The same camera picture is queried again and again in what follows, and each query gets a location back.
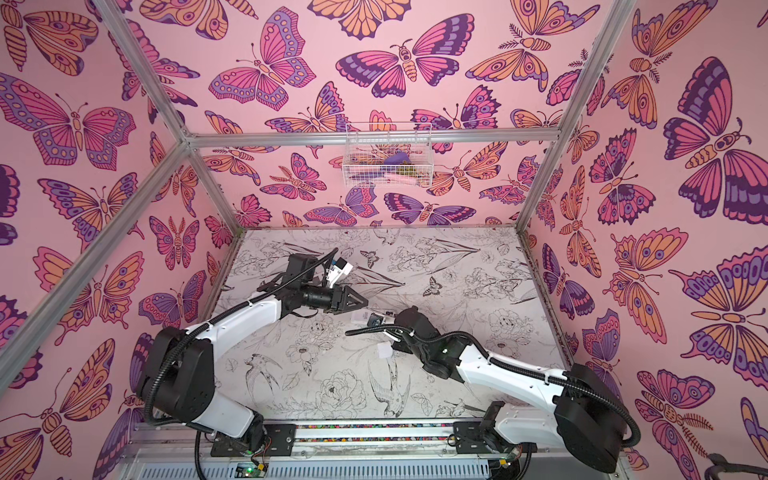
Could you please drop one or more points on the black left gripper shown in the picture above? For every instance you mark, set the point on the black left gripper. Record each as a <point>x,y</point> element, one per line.
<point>346,293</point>

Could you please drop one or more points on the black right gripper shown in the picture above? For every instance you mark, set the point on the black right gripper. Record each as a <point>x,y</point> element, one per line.
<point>395,334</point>

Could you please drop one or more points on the long white remote control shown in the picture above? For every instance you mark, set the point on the long white remote control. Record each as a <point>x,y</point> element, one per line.
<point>360,316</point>

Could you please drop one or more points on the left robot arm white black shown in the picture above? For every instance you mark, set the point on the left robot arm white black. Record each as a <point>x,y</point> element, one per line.
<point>177,384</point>

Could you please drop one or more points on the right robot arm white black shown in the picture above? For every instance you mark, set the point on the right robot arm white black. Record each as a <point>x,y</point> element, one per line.
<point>580,413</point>

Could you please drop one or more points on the purple item in basket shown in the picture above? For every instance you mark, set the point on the purple item in basket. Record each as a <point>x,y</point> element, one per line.
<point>399,158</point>

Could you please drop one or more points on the green circuit board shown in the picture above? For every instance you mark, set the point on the green circuit board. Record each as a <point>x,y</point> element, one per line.
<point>250,471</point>

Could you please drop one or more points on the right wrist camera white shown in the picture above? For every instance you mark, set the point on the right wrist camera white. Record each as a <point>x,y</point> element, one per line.
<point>386,349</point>

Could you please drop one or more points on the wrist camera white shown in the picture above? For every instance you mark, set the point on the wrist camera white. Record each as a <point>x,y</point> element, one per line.
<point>386,349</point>
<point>337,271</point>

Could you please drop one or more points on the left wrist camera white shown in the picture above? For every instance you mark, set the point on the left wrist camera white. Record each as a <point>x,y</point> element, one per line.
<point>337,271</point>

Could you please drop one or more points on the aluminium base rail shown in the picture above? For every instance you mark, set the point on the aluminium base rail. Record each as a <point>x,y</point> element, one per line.
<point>400,449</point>

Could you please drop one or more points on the white wire basket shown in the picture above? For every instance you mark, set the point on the white wire basket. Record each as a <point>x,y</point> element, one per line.
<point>387,155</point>

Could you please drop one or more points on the aluminium cage frame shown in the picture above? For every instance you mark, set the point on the aluminium cage frame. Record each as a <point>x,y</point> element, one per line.
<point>44,318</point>

